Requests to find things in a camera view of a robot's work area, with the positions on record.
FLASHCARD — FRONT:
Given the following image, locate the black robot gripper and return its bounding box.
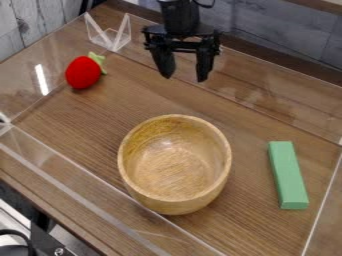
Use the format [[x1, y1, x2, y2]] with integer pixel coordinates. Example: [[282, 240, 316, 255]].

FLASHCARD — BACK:
[[141, 0, 220, 82]]

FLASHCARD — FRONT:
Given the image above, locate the red plush strawberry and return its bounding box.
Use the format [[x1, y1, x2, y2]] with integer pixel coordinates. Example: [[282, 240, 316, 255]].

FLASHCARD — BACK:
[[64, 52, 107, 89]]

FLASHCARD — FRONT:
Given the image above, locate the green rectangular block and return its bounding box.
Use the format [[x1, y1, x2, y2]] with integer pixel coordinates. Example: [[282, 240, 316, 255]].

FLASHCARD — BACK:
[[268, 141, 310, 210]]

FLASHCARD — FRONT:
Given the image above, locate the wooden bowl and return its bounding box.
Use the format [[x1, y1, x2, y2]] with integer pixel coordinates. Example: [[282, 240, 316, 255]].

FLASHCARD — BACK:
[[117, 114, 232, 215]]

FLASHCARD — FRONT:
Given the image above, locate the clear acrylic corner bracket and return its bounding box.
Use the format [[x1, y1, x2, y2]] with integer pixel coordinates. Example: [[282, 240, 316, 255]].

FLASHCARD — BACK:
[[84, 13, 131, 52]]

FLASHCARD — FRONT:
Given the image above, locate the clear acrylic front wall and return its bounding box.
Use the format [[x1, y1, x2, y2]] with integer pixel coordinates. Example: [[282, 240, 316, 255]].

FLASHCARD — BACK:
[[0, 123, 224, 256]]

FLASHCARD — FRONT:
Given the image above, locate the black metal mount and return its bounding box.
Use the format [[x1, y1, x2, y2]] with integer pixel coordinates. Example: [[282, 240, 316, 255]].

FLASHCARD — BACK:
[[31, 223, 67, 256]]

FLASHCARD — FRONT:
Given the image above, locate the black cable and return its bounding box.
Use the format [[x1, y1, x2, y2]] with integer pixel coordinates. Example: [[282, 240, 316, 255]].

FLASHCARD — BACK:
[[0, 229, 33, 256]]

